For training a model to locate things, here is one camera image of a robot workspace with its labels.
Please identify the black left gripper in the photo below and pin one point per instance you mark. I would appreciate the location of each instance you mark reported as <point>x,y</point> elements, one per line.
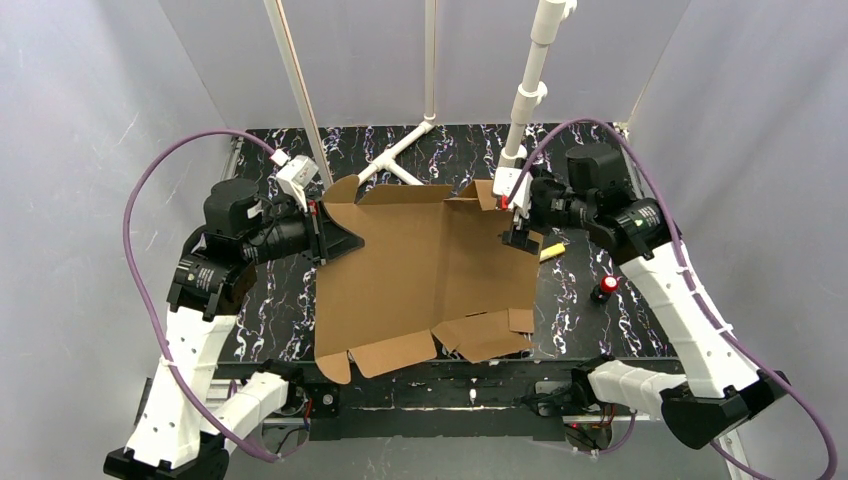
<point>318,233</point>

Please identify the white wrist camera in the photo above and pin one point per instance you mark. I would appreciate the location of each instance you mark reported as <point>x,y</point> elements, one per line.
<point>294,175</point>
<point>511,190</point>

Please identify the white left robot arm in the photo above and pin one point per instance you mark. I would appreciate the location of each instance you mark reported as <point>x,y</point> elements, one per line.
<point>176,435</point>

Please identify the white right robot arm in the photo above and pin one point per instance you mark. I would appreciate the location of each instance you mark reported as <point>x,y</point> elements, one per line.
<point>719,387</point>

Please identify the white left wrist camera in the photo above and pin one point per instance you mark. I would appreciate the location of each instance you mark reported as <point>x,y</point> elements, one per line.
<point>294,175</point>

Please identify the cream cylindrical stick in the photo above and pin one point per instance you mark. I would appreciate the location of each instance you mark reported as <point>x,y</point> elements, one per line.
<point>551,252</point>

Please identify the red black small bottle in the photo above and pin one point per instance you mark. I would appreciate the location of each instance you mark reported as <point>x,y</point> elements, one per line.
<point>604,289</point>

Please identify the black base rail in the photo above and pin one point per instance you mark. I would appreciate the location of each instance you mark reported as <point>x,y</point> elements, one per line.
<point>447,398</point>

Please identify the white PVC pipe frame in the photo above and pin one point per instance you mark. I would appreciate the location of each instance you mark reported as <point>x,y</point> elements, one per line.
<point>476,56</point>

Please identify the brown cardboard box sheet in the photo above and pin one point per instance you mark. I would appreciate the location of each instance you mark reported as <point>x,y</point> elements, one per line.
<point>432,272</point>

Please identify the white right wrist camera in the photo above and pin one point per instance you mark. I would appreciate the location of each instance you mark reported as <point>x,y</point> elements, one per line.
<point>511,190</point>

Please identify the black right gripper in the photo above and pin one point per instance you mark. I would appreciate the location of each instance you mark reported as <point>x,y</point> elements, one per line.
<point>519,224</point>

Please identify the white wooden corner post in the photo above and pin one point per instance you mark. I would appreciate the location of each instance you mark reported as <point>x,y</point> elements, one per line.
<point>283,36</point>

